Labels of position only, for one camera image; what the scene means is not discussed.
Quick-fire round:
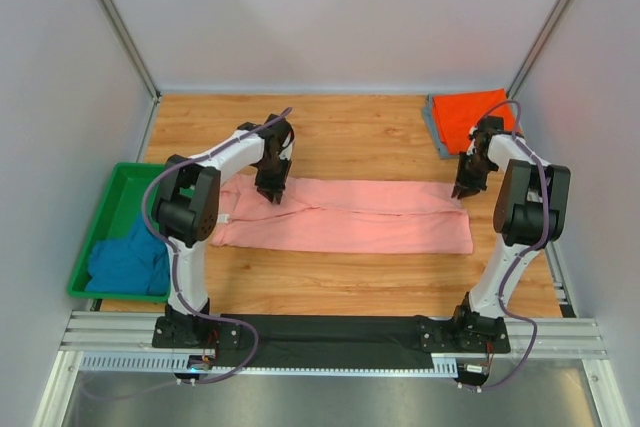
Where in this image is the pink t-shirt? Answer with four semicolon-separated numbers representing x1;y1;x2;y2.
210;174;474;255

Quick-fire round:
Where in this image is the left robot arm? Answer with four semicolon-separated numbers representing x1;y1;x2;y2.
141;108;295;318

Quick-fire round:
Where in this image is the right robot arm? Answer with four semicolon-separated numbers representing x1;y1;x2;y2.
451;116;571;340

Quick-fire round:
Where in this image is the folded orange t-shirt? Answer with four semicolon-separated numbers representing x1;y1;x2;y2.
432;89;507;155

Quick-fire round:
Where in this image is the folded grey t-shirt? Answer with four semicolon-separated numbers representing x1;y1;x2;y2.
421;95;458;160

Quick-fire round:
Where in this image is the green plastic tray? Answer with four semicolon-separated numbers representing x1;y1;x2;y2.
67;163;170;303

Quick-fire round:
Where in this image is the blue t-shirt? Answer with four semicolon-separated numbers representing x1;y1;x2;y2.
85;214;170;296

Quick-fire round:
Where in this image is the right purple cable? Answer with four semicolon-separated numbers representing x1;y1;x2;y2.
454;99;551;394

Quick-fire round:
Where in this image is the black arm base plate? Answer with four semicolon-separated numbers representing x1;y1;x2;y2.
152;313;511;354

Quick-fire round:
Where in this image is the white slotted cable duct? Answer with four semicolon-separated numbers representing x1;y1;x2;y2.
79;352;458;378

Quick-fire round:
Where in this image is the aluminium frame rail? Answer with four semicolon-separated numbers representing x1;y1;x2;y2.
60;311;608;360

